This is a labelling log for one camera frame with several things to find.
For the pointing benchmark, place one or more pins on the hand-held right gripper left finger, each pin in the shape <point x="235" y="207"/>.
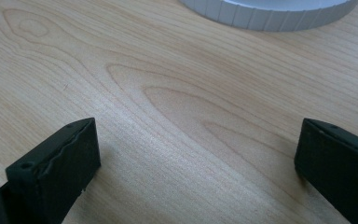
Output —
<point x="52" y="174"/>

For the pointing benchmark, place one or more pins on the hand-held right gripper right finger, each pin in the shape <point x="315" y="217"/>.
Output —
<point x="338" y="161"/>

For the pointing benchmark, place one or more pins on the white ribbed round tray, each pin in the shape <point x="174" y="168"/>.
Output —
<point x="267" y="15"/>

